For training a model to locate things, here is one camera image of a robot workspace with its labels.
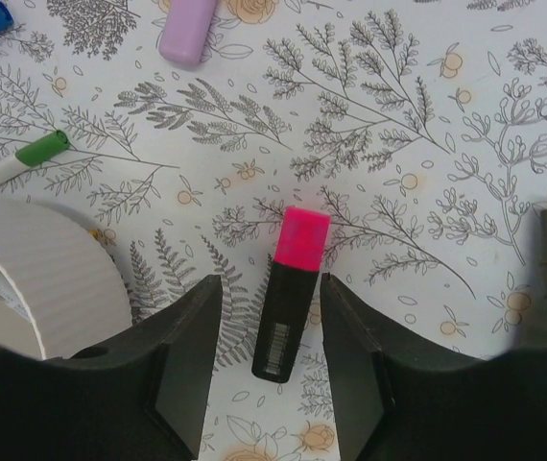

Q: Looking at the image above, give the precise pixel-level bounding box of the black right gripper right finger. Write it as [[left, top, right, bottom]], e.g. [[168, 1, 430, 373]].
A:
[[321, 275, 547, 460]]

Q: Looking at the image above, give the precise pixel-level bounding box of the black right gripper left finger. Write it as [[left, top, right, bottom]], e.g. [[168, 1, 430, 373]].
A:
[[0, 276, 223, 460]]

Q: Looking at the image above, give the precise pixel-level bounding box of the pink black highlighter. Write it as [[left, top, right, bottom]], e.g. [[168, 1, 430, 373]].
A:
[[251, 206, 330, 383]]

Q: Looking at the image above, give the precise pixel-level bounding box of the light pink highlighter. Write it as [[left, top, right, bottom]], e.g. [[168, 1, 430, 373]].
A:
[[158, 0, 218, 67]]

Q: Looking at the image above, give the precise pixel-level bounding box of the white round divided organizer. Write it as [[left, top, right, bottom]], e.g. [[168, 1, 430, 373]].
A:
[[0, 199, 131, 359]]

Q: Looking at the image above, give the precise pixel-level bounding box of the green cap white marker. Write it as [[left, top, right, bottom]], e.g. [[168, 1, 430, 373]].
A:
[[0, 130, 70, 185]]

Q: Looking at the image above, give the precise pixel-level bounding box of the floral patterned table mat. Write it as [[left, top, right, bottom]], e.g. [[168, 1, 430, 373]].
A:
[[0, 1, 547, 460]]

